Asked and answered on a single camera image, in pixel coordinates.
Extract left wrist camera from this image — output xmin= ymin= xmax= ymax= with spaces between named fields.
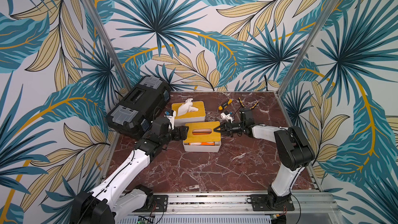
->
xmin=165 ymin=110 xmax=176 ymax=130

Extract right aluminium corner post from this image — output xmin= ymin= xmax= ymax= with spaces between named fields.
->
xmin=276 ymin=0 xmax=339 ymax=99

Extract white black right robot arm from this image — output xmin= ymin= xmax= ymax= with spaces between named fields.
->
xmin=214 ymin=108 xmax=315 ymax=205

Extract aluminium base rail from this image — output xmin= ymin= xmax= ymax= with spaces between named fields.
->
xmin=131 ymin=191 xmax=339 ymax=215

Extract left aluminium corner post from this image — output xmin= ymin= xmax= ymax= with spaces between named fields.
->
xmin=82 ymin=0 xmax=132 ymax=91

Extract aluminium corner post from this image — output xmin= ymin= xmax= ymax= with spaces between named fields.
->
xmin=82 ymin=0 xmax=132 ymax=91
xmin=276 ymin=0 xmax=339 ymax=99

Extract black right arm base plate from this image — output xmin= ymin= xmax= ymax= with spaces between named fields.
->
xmin=246 ymin=195 xmax=295 ymax=212

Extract white slotted cable duct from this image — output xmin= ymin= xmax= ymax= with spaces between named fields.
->
xmin=119 ymin=215 xmax=272 ymax=224

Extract yellow wooden box lid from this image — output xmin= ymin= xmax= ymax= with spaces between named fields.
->
xmin=172 ymin=101 xmax=206 ymax=119

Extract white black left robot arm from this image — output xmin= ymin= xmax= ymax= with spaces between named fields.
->
xmin=69 ymin=117 xmax=189 ymax=224

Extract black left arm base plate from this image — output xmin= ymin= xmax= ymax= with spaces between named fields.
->
xmin=141 ymin=195 xmax=169 ymax=213

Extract white plastic tissue box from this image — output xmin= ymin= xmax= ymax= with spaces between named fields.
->
xmin=175 ymin=101 xmax=206 ymax=127

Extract black plastic toolbox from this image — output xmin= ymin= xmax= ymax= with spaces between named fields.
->
xmin=106 ymin=76 xmax=171 ymax=140

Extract yellow handled screwdriver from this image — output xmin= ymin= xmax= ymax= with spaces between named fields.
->
xmin=218 ymin=99 xmax=233 ymax=111

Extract yellow black handled pliers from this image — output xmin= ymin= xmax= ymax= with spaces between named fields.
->
xmin=238 ymin=97 xmax=259 ymax=110

